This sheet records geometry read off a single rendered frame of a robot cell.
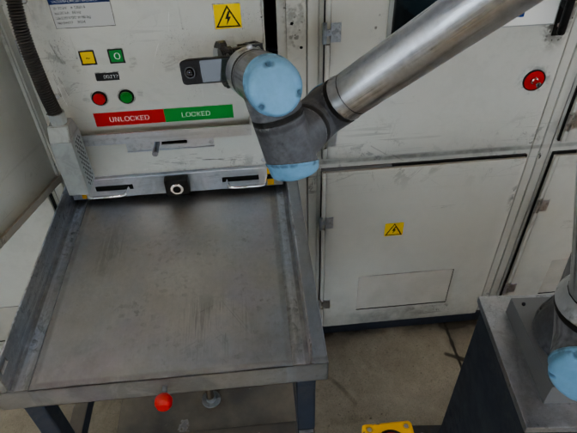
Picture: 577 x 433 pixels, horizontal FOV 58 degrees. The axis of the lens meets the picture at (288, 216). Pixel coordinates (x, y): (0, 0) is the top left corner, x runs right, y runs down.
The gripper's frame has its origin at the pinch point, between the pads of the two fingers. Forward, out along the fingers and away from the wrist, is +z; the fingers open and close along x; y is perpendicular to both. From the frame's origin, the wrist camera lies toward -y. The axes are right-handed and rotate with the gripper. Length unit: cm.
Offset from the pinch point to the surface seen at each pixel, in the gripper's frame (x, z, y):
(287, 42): -0.9, 10.6, 20.2
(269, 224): -40.1, -4.6, 5.2
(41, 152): -21, 33, -45
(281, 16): 5.2, 9.7, 19.1
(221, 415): -107, 7, -17
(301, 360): -50, -42, -1
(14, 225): -33, 16, -54
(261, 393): -106, 9, -3
